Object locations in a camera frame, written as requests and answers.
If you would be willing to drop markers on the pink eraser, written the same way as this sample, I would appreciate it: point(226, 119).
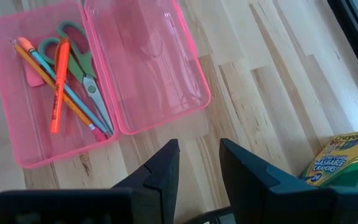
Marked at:
point(33, 77)

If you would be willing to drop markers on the orange highlighter pen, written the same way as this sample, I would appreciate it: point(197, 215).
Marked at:
point(59, 93)

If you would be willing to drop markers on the yellow pencil with pink eraser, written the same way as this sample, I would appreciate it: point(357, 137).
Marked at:
point(76, 109)

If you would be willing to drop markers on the pink translucent pencil case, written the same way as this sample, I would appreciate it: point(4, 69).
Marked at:
point(154, 62)

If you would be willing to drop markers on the black metal table frame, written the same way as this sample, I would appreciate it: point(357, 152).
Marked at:
point(354, 31)

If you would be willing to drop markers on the black calculator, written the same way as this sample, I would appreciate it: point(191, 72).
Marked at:
point(210, 219)

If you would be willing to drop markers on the yellow green crayon box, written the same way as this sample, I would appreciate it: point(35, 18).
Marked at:
point(343, 161)

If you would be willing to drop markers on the teal pencil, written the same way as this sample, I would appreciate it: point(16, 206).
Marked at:
point(42, 60)

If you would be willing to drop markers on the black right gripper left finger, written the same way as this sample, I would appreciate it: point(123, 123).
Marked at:
point(157, 193)

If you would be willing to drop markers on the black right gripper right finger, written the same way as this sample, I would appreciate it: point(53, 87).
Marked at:
point(259, 199)

